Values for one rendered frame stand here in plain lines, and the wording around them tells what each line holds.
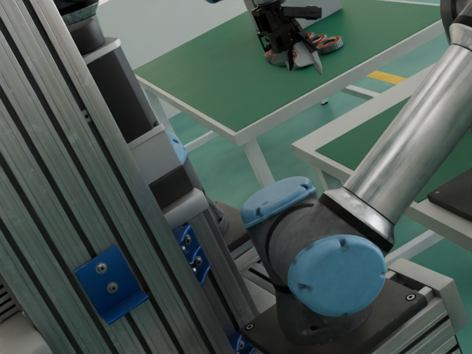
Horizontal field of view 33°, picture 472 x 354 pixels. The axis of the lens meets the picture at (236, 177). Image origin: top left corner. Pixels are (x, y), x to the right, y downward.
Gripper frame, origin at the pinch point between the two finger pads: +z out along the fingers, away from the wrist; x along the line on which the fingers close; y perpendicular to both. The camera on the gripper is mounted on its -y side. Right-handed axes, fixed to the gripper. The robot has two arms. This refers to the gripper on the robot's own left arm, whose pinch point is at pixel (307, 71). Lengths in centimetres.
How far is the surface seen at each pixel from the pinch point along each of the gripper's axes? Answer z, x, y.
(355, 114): 40, -53, -39
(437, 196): 38.2, 20.2, -9.5
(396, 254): 95, -52, -33
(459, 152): 40, 6, -30
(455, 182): 38.2, 19.9, -16.1
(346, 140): 40, -39, -24
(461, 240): 43, 33, -3
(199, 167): 115, -281, -53
